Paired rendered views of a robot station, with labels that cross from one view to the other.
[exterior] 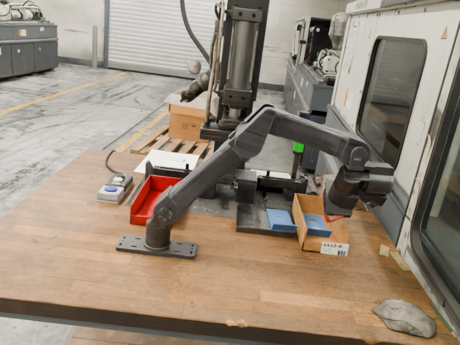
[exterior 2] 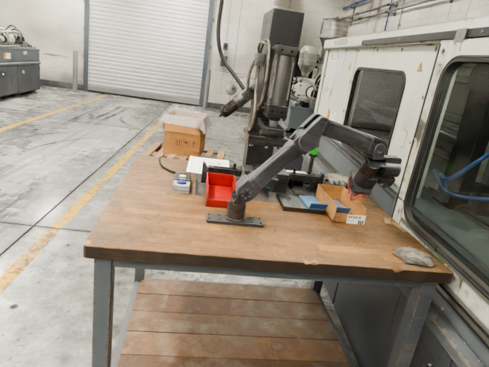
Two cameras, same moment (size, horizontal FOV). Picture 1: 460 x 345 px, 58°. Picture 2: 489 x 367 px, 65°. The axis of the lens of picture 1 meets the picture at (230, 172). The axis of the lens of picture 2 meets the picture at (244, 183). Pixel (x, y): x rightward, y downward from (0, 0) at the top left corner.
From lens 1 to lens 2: 0.44 m
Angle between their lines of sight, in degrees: 8
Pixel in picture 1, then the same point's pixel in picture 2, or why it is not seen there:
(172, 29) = (150, 55)
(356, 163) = (378, 154)
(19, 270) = (148, 234)
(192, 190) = (265, 176)
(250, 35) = (289, 65)
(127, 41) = (106, 65)
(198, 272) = (271, 234)
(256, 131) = (314, 132)
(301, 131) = (343, 133)
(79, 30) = (58, 54)
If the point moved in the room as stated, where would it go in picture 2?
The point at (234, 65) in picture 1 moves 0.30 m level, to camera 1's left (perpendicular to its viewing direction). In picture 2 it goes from (276, 87) to (202, 77)
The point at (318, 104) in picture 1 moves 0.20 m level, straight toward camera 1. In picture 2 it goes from (295, 123) to (295, 125)
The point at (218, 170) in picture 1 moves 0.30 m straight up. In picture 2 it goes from (284, 161) to (301, 67)
